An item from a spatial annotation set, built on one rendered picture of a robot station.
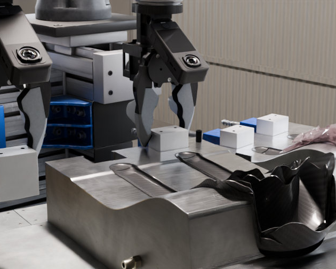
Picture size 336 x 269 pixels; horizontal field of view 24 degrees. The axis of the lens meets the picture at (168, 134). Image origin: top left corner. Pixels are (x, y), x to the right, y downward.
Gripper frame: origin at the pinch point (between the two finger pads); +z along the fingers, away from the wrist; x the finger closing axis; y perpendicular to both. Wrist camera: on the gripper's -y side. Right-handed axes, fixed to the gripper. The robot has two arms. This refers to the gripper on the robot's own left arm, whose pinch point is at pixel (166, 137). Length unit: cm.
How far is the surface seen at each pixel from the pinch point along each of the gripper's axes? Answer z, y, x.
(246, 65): 44, 243, -202
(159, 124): 90, 313, -188
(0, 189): -1.6, -14.6, 31.5
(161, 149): 1.0, -2.4, 2.3
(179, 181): 2.0, -13.8, 6.5
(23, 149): -5.4, -12.7, 27.8
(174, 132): -1.3, -2.3, 0.0
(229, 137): 3.2, 4.2, -14.9
